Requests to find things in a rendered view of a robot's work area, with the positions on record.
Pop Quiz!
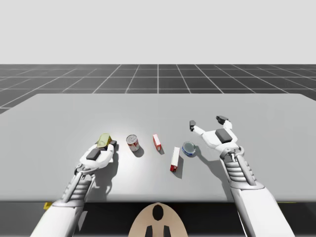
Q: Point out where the red and white carton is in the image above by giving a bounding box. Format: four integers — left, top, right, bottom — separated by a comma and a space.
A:
169, 146, 181, 172

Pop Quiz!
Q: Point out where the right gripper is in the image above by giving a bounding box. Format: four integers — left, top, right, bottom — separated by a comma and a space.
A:
189, 115, 239, 152

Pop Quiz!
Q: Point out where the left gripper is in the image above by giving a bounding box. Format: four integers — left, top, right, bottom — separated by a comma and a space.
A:
78, 140, 118, 171

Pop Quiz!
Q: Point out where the tan robot part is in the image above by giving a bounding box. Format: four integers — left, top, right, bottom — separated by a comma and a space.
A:
128, 201, 189, 237

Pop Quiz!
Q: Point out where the red and white can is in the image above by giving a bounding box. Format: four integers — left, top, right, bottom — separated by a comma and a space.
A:
126, 134, 140, 152

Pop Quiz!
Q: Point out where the blue flat can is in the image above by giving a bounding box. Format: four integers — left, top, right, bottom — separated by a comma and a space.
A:
182, 141, 197, 158

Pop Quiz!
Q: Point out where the green and blue rectangular can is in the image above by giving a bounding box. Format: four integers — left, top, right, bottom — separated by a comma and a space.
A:
96, 133, 112, 149

